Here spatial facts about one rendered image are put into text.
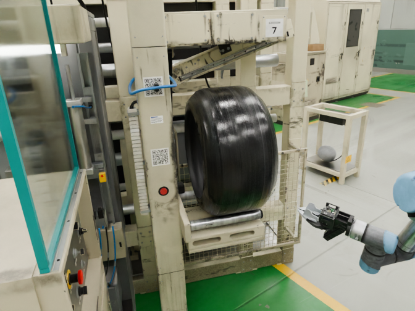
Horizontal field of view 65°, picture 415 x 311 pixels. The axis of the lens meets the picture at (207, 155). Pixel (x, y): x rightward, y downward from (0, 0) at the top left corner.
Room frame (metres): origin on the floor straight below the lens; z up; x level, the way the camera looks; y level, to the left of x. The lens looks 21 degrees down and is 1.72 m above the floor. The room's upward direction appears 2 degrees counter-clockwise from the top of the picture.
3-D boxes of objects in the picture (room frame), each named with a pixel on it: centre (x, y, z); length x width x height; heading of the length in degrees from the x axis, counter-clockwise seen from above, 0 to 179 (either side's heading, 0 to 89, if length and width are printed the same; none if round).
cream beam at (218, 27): (1.73, -0.09, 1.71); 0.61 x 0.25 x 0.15; 104
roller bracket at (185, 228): (1.37, 0.14, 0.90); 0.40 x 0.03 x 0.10; 14
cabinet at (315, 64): (6.07, -1.68, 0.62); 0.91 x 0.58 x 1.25; 125
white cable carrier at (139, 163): (1.29, 0.29, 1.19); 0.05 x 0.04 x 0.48; 14
